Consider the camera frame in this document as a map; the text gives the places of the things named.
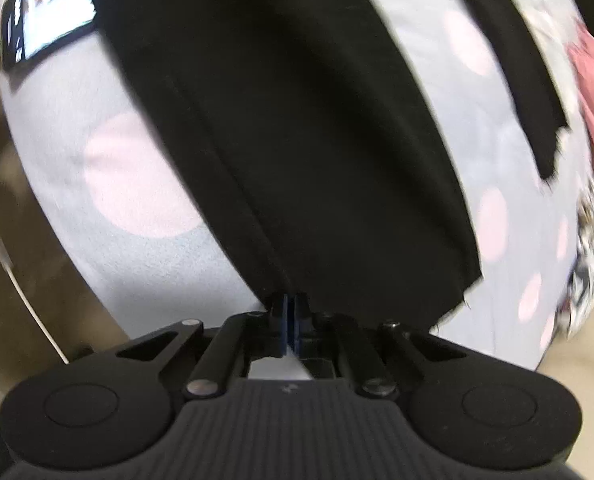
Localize black white patterned cloth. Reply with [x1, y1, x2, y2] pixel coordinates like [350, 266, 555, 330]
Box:
[556, 178, 594, 339]

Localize black jeans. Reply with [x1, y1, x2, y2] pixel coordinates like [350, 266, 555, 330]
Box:
[93, 0, 568, 330]

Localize grey pink-dotted bed sheet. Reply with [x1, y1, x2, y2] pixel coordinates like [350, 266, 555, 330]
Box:
[0, 0, 590, 368]

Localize white charging cable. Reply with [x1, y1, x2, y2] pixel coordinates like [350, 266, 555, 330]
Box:
[0, 34, 70, 365]

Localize smartphone with lit screen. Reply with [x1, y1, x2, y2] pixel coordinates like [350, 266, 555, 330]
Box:
[0, 0, 96, 72]

